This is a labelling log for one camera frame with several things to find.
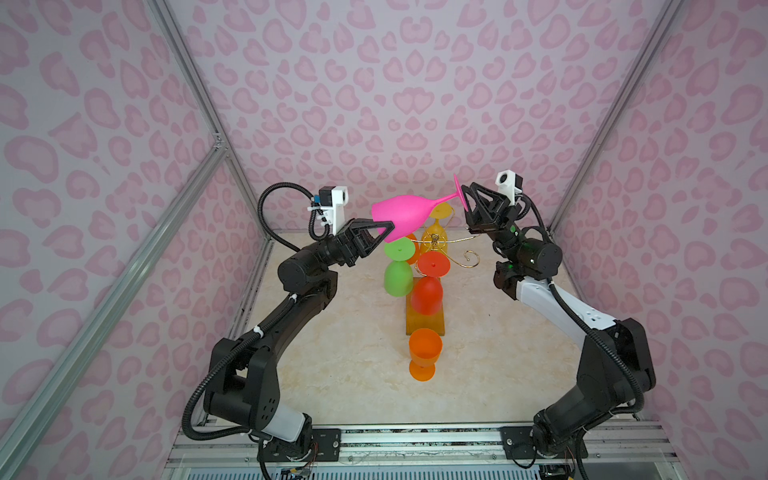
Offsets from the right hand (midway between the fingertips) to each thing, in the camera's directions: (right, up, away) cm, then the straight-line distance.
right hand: (470, 196), depth 54 cm
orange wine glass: (-6, -33, +21) cm, 40 cm away
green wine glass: (-13, -16, +21) cm, 29 cm away
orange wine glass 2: (-9, -11, +15) cm, 21 cm away
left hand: (-14, -7, -1) cm, 16 cm away
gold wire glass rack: (-3, -7, +20) cm, 22 cm away
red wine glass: (-6, -20, +19) cm, 28 cm away
